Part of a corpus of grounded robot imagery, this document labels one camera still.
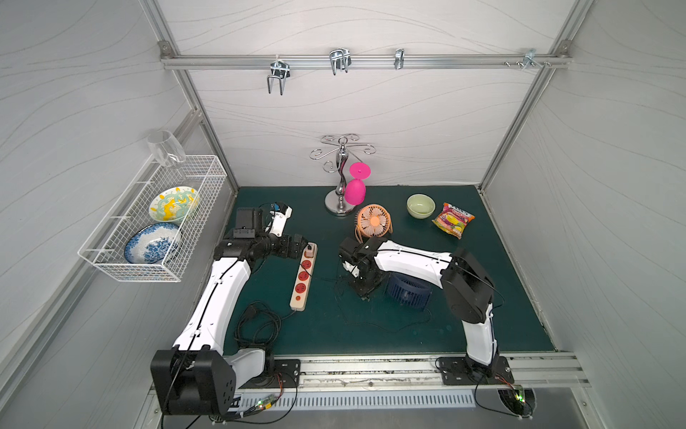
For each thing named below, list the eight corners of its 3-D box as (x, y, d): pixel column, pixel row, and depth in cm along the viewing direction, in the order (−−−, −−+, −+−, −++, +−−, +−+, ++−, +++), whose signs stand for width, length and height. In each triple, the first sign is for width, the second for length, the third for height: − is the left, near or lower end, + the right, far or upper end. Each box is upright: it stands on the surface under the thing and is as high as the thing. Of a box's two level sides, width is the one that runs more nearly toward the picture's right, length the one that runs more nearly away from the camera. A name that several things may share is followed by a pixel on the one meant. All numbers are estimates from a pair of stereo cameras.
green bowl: (407, 221, 111) (409, 212, 106) (403, 202, 118) (406, 193, 113) (434, 222, 111) (437, 212, 106) (429, 203, 118) (432, 193, 113)
